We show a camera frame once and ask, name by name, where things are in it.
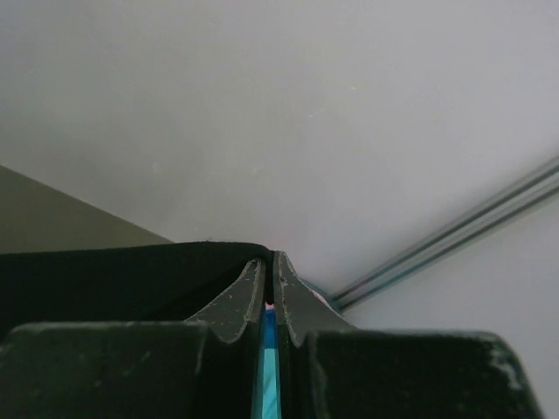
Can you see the pink t shirt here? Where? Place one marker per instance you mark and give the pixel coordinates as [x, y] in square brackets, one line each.
[318, 295]

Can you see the light cyan t shirt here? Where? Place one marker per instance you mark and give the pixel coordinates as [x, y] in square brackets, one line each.
[266, 390]

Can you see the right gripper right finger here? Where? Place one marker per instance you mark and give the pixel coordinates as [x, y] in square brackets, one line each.
[329, 368]

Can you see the right aluminium corner post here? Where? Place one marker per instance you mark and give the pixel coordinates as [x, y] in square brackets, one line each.
[532, 189]

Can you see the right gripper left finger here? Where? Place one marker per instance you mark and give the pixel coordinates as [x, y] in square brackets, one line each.
[206, 366]

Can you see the black t shirt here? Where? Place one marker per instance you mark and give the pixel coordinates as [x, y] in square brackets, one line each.
[154, 282]

